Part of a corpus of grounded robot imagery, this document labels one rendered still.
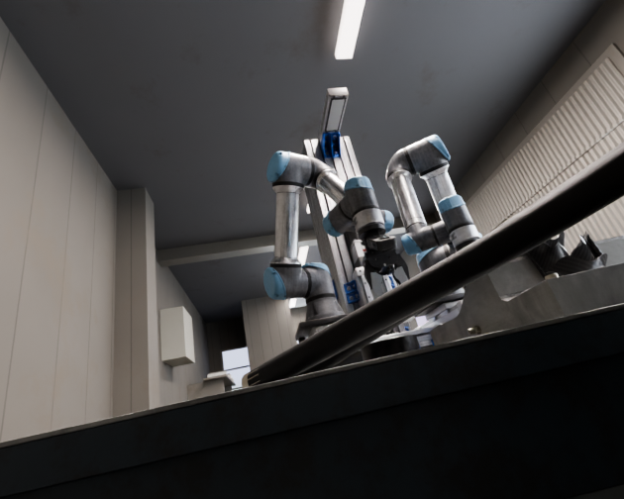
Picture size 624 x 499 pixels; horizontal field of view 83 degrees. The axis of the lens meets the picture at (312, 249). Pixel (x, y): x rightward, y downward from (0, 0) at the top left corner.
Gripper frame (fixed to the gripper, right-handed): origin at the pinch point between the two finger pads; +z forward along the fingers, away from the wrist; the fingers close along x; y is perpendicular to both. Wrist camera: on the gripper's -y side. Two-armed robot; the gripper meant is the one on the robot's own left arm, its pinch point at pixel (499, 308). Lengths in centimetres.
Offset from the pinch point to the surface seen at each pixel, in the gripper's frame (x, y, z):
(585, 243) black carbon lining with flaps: -0.4, -34.5, -3.0
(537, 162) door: -209, 202, -160
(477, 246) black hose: 34, -63, 3
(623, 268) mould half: 8.8, -47.9, 5.1
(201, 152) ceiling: 115, 175, -224
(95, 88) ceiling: 165, 90, -224
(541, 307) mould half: 19.1, -44.5, 7.2
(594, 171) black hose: 27, -70, 2
